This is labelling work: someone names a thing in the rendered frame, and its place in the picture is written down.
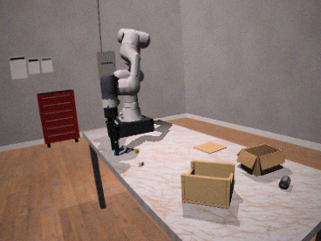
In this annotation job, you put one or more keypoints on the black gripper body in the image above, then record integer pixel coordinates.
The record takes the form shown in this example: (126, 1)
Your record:
(111, 114)

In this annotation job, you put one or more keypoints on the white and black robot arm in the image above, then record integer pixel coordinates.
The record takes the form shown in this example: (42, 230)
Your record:
(128, 81)

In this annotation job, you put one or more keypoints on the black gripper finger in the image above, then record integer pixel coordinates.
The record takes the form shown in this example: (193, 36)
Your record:
(110, 133)
(116, 135)

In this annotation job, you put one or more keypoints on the tan square mat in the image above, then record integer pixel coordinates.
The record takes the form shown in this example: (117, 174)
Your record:
(209, 147)

